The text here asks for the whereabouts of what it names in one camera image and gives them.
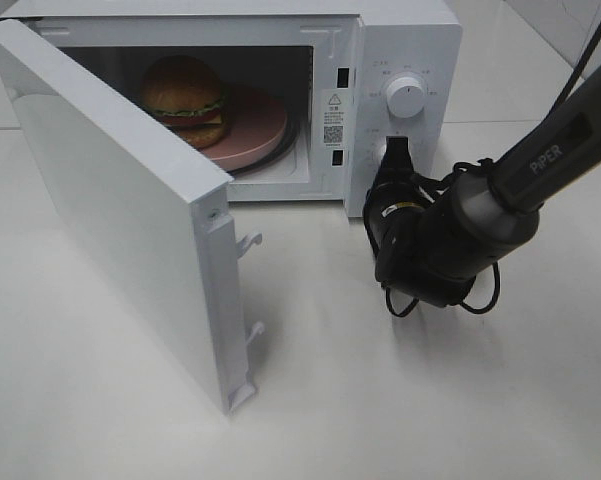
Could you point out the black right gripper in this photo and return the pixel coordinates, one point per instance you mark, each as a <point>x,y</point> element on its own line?
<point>394,214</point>

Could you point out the white timer knob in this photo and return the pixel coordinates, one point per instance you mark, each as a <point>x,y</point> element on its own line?
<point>380,152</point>

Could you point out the pink round plate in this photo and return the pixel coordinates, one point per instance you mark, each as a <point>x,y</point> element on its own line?
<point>257,122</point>

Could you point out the toy hamburger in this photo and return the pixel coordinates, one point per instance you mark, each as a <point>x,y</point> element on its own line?
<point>186,96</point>

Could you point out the white microwave door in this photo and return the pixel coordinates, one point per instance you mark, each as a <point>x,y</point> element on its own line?
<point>151,211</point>

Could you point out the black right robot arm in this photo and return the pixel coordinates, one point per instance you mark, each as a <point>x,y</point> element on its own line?
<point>431,238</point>

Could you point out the upper white power knob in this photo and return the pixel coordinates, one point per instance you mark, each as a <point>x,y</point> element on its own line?
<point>405,95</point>

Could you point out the white microwave oven body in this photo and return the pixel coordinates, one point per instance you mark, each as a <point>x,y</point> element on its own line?
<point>328,61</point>

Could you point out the glass microwave turntable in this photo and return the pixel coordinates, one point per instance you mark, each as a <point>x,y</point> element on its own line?
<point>286,144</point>

